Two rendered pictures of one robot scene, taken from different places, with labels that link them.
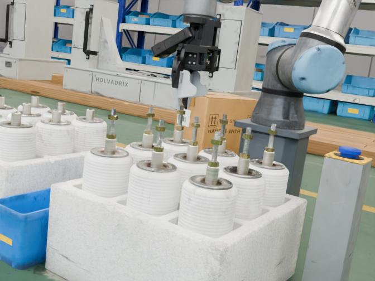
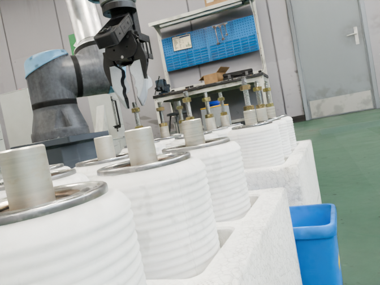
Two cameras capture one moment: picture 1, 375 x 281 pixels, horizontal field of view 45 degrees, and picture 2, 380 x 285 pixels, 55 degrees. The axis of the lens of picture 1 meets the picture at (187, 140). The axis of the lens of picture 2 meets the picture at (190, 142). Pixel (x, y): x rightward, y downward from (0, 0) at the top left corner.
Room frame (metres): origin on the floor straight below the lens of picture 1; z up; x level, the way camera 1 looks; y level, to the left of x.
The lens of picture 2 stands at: (1.12, 0.80, 0.28)
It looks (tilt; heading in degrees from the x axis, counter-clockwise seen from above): 3 degrees down; 260
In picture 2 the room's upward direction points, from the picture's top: 11 degrees counter-clockwise
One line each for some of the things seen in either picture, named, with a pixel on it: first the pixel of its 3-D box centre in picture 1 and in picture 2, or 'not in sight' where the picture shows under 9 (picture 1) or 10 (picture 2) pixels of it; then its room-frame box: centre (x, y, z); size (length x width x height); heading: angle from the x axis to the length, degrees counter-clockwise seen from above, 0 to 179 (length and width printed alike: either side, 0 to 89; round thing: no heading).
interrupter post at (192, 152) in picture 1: (192, 153); (211, 125); (0.92, -0.01, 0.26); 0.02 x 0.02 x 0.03
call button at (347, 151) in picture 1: (349, 153); (214, 104); (0.82, -0.30, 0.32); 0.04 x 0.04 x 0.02
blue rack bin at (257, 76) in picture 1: (255, 71); not in sight; (5.91, -0.76, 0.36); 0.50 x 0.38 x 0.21; 151
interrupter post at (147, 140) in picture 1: (147, 141); not in sight; (0.98, 0.09, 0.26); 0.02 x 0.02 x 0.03
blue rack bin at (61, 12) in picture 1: (74, 12); not in sight; (7.43, 2.03, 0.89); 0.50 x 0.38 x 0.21; 152
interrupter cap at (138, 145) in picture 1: (147, 146); (193, 135); (0.98, 0.09, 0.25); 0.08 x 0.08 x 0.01
